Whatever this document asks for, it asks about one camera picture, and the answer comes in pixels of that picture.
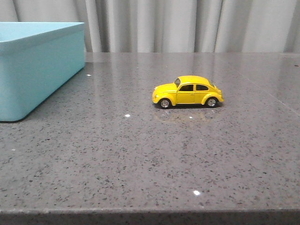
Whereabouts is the yellow toy beetle car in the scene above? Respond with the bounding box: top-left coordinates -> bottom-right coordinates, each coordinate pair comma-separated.
152,75 -> 224,109

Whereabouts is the light blue storage box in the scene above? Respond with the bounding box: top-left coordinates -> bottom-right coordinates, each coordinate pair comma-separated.
0,22 -> 85,121

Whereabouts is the grey pleated curtain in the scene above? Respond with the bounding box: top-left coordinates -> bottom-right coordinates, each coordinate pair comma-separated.
0,0 -> 300,53

